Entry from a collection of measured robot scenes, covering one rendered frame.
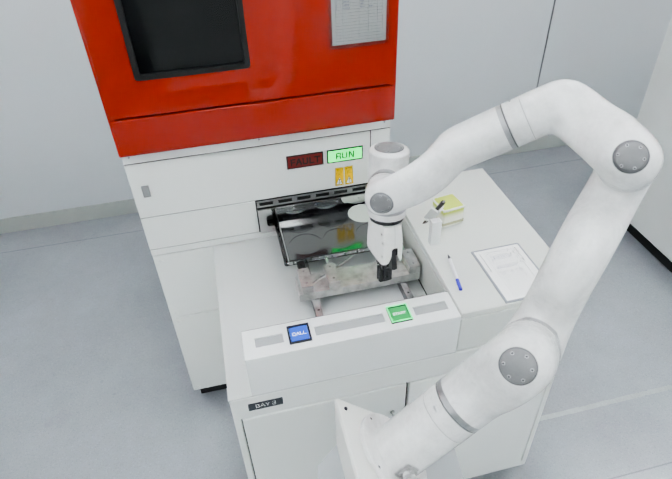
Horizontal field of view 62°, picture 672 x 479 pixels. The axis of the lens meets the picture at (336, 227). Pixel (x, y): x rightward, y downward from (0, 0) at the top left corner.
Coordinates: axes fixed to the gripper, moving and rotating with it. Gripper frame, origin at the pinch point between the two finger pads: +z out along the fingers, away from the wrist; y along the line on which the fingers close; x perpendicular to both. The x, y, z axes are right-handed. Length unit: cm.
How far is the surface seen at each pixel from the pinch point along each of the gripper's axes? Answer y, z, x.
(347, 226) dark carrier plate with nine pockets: -48, 16, 9
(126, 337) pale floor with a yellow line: -125, 103, -75
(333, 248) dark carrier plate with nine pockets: -39.8, 17.9, 0.9
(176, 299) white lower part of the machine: -70, 47, -48
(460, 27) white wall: -195, -9, 132
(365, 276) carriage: -26.8, 21.1, 6.4
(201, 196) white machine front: -63, 5, -35
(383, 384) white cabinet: -0.4, 37.9, 1.3
